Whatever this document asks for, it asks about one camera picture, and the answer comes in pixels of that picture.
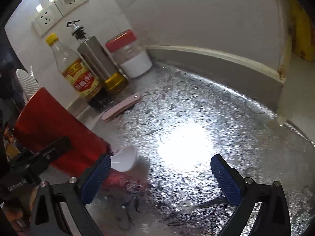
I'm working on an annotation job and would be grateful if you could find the red metal utensil cup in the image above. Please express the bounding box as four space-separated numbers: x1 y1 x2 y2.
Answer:
13 87 110 176

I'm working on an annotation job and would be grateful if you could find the pink folding knife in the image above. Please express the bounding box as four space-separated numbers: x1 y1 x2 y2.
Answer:
101 92 143 122

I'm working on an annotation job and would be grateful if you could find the white ceramic spoon back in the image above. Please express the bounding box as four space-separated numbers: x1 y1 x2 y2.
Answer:
110 145 138 173

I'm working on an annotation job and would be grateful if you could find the vinegar bottle yellow cap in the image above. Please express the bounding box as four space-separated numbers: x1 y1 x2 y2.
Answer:
46 33 107 112

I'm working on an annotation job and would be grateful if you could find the steel oil dispenser bottle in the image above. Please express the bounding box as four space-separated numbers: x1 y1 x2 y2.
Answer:
67 20 128 95

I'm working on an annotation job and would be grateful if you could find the red-lid salt jar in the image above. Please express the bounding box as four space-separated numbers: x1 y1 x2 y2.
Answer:
105 29 153 78

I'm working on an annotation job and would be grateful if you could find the yellow cling wrap roll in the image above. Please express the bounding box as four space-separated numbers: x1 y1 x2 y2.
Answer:
288 0 314 62

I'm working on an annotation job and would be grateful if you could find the white double wall socket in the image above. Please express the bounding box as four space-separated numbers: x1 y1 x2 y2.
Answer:
32 0 89 37

